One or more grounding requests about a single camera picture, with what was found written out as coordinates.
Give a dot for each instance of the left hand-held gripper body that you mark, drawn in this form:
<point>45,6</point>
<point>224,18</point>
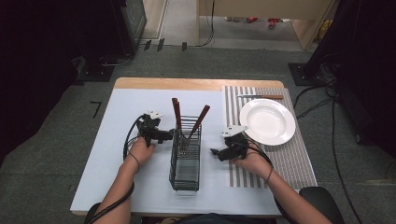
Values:
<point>150,126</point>

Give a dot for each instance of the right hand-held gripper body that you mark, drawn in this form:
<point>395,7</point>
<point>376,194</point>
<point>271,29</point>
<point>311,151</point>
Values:
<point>235,144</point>

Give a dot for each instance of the person's right hand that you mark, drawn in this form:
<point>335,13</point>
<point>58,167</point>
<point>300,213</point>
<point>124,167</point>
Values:
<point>253,163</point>

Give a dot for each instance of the person's left hand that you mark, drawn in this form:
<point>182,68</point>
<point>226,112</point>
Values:
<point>142,152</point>

